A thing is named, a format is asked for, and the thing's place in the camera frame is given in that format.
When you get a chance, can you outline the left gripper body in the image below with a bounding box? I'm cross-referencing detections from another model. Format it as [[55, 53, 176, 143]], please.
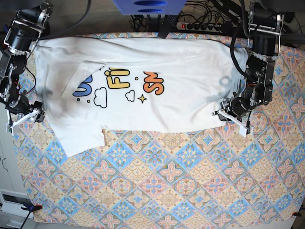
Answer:
[[212, 99, 253, 137]]

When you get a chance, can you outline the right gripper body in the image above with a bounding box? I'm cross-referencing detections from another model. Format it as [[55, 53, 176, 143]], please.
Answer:
[[6, 109, 33, 136]]

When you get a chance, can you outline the white printed T-shirt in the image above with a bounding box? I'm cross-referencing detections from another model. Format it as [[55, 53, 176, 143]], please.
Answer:
[[35, 37, 245, 157]]

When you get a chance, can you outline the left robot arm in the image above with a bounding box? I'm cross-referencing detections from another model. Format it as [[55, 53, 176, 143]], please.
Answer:
[[213, 2, 284, 137]]

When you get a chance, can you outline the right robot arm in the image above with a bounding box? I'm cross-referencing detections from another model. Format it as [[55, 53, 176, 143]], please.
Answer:
[[0, 1, 53, 135]]

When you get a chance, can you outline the patterned tablecloth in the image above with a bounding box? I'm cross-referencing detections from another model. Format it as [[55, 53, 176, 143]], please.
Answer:
[[14, 46, 305, 229]]

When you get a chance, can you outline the white cabinet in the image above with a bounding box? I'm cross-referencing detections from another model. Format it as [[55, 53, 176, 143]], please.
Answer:
[[0, 57, 36, 229]]

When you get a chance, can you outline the orange clamp right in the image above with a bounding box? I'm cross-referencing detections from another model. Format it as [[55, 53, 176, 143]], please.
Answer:
[[293, 212, 302, 217]]

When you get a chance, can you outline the black power strip red switch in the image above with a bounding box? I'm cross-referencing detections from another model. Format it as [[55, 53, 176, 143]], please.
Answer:
[[176, 22, 223, 32]]

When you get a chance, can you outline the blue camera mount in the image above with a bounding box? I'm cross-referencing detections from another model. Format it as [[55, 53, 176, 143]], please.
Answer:
[[113, 0, 186, 15]]

